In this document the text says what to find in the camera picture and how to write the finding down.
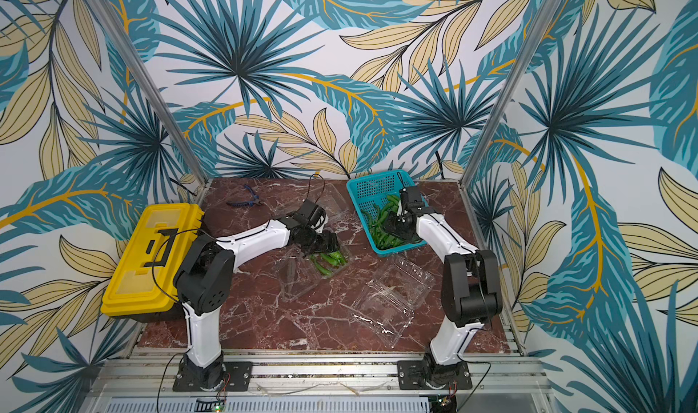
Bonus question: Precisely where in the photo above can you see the clear clamshell pepper container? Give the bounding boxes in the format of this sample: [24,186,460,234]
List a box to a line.
[276,183,353,225]
[274,246,354,302]

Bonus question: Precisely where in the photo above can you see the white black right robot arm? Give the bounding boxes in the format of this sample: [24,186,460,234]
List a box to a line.
[385,186,504,373]

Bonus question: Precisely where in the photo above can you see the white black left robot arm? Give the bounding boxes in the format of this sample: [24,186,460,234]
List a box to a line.
[173,200,339,370]

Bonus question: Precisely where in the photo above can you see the green peppers in basket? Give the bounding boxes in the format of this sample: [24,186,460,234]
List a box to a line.
[361,195,408,250]

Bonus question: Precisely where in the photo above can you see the teal perforated plastic basket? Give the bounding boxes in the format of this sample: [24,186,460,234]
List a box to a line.
[346,169,426,257]

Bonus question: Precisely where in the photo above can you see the yellow plastic toolbox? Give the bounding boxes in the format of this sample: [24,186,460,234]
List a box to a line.
[101,203,204,323]

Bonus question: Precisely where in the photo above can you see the white vented front panel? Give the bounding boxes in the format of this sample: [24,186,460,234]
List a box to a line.
[95,396,430,413]

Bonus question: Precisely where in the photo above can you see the blue handled pliers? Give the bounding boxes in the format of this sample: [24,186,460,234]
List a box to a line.
[225,184,262,208]

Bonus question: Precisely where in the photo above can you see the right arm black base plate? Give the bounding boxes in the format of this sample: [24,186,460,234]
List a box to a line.
[397,357,473,390]

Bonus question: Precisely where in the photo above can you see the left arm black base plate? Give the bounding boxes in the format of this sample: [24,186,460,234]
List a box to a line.
[173,360,253,393]

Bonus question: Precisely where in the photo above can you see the right aluminium frame post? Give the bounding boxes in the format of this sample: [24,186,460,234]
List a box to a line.
[459,0,562,191]

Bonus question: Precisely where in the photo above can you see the aluminium frame post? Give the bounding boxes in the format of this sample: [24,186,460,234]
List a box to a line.
[459,0,562,191]
[85,0,209,186]

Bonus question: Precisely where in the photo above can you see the left aluminium frame post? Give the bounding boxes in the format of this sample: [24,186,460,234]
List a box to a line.
[85,0,209,186]

